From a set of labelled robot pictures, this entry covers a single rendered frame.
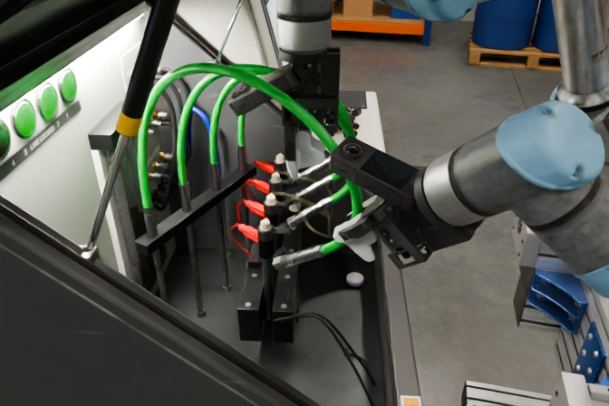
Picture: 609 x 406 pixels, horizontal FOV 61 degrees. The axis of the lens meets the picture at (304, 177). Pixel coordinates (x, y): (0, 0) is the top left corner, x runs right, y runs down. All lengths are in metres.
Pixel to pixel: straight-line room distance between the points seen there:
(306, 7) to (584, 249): 0.42
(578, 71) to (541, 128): 0.70
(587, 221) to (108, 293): 0.44
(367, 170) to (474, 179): 0.14
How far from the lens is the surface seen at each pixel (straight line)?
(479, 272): 2.66
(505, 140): 0.47
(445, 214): 0.53
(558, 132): 0.45
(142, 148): 0.85
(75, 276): 0.55
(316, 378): 1.04
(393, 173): 0.58
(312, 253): 0.75
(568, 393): 0.90
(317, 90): 0.75
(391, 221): 0.59
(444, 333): 2.32
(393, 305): 1.01
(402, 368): 0.91
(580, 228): 0.50
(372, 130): 1.58
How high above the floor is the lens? 1.64
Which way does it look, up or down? 30 degrees down
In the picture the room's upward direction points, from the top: straight up
